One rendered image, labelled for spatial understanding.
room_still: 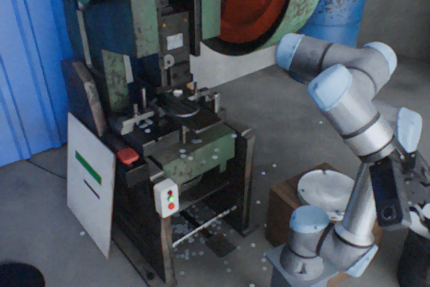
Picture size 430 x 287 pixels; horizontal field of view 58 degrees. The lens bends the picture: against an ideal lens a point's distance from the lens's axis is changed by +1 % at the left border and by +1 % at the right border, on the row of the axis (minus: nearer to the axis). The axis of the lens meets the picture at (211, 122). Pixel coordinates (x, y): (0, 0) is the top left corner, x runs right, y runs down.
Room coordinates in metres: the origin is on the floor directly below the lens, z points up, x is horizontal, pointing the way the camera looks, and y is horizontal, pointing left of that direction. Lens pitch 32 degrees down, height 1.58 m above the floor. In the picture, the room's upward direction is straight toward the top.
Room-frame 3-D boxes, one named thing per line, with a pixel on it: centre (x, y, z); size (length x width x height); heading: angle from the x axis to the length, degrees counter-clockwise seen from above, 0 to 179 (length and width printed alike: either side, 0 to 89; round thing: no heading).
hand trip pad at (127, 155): (1.11, 0.30, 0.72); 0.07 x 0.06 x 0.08; 40
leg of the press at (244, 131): (1.78, 0.08, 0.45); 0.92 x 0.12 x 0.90; 40
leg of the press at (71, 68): (1.44, 0.49, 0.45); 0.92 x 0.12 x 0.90; 40
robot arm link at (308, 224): (0.89, -0.32, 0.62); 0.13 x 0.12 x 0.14; 49
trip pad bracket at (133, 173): (1.12, 0.29, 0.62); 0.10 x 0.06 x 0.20; 130
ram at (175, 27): (1.47, 0.17, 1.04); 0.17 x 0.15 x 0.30; 40
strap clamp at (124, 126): (1.39, 0.33, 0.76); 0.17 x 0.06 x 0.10; 130
